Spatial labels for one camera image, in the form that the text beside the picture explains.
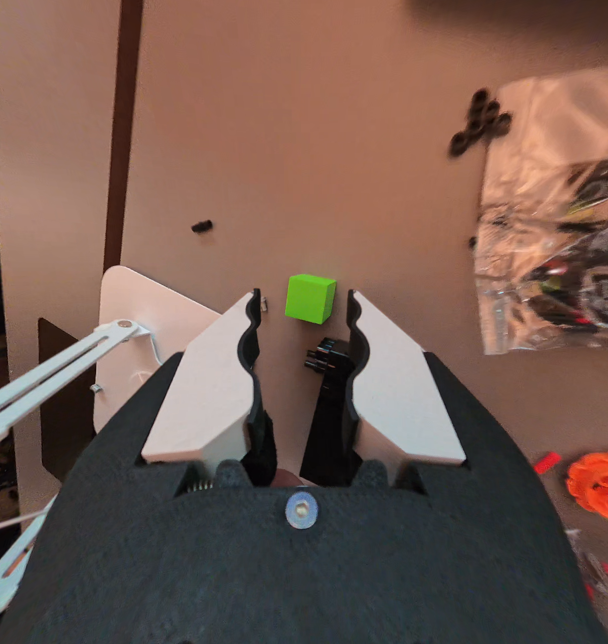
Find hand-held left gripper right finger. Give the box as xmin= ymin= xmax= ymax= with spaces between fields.
xmin=343 ymin=290 xmax=467 ymax=476

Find silver plastic parts bag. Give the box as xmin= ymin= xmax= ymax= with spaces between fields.
xmin=473 ymin=66 xmax=608 ymax=356

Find black double connector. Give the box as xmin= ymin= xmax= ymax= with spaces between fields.
xmin=448 ymin=89 xmax=513 ymax=157

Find green foam cube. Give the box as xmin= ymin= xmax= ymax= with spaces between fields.
xmin=286 ymin=274 xmax=338 ymax=325

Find orange plastic gear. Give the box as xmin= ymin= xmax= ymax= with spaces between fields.
xmin=566 ymin=451 xmax=608 ymax=523

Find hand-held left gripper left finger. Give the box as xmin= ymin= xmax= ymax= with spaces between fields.
xmin=141 ymin=290 xmax=278 ymax=484

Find white book stand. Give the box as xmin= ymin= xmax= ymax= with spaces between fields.
xmin=0 ymin=265 xmax=224 ymax=609

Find grey desk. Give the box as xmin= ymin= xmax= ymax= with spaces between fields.
xmin=0 ymin=0 xmax=608 ymax=604

